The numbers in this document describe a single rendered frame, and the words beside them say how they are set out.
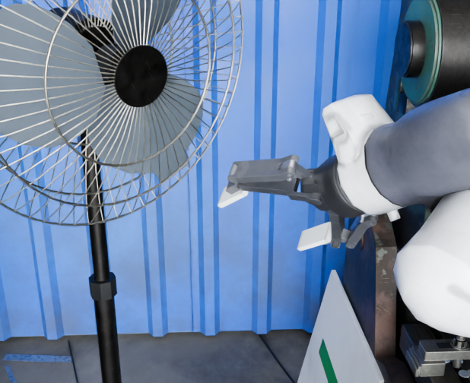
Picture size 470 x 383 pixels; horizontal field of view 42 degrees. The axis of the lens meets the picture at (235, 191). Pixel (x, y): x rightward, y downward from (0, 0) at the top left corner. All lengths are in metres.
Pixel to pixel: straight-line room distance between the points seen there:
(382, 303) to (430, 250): 0.94
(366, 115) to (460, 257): 0.20
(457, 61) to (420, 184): 0.41
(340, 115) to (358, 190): 0.08
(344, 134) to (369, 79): 1.58
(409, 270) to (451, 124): 0.13
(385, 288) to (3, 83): 0.94
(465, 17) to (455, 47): 0.05
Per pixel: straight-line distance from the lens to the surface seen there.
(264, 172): 0.71
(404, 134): 0.58
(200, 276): 2.41
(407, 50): 1.01
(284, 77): 2.15
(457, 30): 0.97
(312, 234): 0.85
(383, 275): 1.46
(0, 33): 0.97
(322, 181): 0.68
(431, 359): 1.28
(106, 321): 1.32
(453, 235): 0.56
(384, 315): 1.49
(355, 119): 0.65
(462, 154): 0.55
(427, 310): 0.56
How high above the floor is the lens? 1.48
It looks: 22 degrees down
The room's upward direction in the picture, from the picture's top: straight up
